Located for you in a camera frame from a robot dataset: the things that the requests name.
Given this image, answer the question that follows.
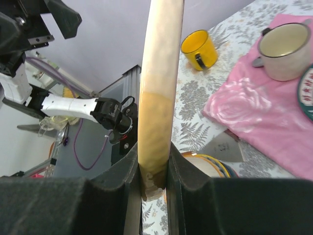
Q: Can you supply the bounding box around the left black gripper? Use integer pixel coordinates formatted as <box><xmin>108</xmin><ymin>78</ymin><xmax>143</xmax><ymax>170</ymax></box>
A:
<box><xmin>0</xmin><ymin>0</ymin><xmax>82</xmax><ymax>76</ymax></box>

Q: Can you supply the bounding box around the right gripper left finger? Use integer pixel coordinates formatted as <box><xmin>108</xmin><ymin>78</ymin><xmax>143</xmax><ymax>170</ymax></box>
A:
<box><xmin>0</xmin><ymin>147</ymin><xmax>142</xmax><ymax>235</ymax></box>

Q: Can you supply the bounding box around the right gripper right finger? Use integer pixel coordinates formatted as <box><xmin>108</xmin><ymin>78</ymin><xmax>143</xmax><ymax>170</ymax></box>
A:
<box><xmin>166</xmin><ymin>145</ymin><xmax>313</xmax><ymax>235</ymax></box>

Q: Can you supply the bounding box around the yellow rimmed cream bowl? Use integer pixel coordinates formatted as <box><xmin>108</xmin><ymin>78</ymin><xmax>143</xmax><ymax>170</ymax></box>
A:
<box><xmin>182</xmin><ymin>152</ymin><xmax>230</xmax><ymax>178</ymax></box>

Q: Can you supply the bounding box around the yellow bottom plate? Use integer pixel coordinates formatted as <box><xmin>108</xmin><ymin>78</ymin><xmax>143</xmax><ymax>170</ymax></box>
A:
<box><xmin>137</xmin><ymin>0</ymin><xmax>184</xmax><ymax>201</ymax></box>

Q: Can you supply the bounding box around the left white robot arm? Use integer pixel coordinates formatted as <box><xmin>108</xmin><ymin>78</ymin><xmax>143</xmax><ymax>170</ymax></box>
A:
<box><xmin>0</xmin><ymin>0</ymin><xmax>137</xmax><ymax>133</ymax></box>

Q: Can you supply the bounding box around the dark patterned lower bowl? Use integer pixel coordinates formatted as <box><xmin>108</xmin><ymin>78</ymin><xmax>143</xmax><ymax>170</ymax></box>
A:
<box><xmin>222</xmin><ymin>163</ymin><xmax>239</xmax><ymax>178</ymax></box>

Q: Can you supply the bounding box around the pink satin cloth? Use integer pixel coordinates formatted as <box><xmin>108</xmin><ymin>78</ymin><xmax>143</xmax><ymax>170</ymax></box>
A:
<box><xmin>202</xmin><ymin>13</ymin><xmax>313</xmax><ymax>179</ymax></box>

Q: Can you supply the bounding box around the yellow orange cup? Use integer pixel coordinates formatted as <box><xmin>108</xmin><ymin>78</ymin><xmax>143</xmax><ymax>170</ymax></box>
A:
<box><xmin>180</xmin><ymin>30</ymin><xmax>218</xmax><ymax>71</ymax></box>

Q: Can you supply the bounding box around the green rimmed white plate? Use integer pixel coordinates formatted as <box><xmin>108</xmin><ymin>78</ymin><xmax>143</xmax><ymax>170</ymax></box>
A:
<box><xmin>297</xmin><ymin>64</ymin><xmax>313</xmax><ymax>121</ymax></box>

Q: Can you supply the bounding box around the metal spatula wooden handle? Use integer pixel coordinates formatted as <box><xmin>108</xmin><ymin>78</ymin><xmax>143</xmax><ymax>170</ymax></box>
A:
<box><xmin>199</xmin><ymin>130</ymin><xmax>244</xmax><ymax>163</ymax></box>

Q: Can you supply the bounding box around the cream mug black handle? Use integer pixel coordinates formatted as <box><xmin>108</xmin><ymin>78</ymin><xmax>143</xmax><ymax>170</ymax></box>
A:
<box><xmin>253</xmin><ymin>19</ymin><xmax>313</xmax><ymax>81</ymax></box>

